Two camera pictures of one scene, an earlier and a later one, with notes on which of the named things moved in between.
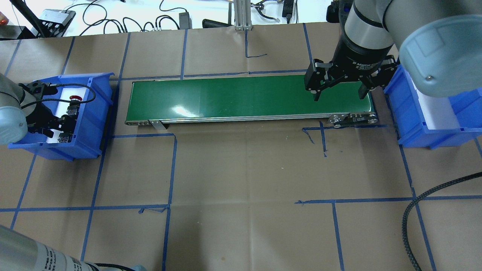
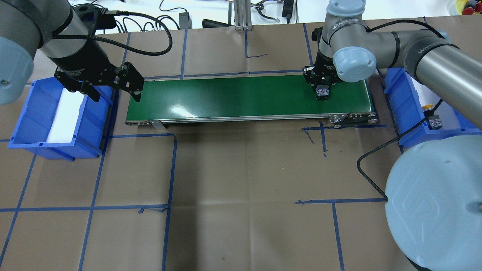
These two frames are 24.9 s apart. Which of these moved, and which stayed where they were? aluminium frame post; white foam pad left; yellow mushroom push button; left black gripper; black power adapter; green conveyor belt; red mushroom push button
Moved: red mushroom push button; left black gripper; yellow mushroom push button
Stayed: black power adapter; green conveyor belt; white foam pad left; aluminium frame post
